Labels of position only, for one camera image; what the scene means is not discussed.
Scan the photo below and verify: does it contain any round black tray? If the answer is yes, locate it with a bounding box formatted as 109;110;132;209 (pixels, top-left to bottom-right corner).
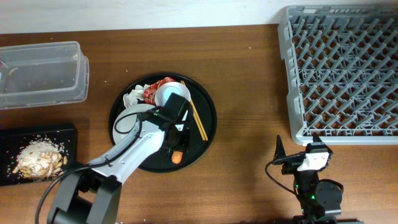
108;72;217;173

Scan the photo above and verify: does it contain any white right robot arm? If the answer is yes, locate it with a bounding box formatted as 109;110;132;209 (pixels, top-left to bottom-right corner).
265;134;344;223

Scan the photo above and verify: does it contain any white pink bowl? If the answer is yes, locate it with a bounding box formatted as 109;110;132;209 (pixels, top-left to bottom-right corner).
155;82;191;106

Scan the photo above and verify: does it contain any light blue cup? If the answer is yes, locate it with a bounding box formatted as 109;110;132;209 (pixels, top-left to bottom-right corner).
163;86;180;101

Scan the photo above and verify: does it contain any orange carrot piece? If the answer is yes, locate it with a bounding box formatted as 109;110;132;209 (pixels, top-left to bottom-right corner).
172;151;183;164

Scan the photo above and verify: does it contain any light grey plate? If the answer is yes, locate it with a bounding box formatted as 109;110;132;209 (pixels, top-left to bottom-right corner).
111;103;154;144

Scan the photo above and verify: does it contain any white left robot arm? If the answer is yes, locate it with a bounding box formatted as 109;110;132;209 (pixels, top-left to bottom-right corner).
46;107;191;223

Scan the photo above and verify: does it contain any white tissue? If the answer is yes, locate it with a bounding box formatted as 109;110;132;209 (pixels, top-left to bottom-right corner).
123;84;150;108

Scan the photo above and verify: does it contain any pile of rice and seeds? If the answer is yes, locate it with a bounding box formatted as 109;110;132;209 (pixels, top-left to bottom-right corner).
11;138;69;180

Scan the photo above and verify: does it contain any wooden chopstick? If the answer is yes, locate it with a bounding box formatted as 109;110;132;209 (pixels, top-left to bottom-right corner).
190;98;208;142
190;100;206;141

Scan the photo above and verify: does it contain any clear plastic bin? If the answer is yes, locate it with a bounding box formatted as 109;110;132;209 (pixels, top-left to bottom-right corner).
1;41;90;110

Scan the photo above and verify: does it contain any red strawberry snack wrapper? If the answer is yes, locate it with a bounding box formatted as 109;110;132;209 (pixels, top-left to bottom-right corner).
142;77;175;105

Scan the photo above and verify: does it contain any grey dishwasher rack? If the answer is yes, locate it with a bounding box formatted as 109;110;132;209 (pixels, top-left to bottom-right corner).
277;4;397;145

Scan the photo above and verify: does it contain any black rectangular food bin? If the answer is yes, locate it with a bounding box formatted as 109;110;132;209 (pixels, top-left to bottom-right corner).
1;123;78;186

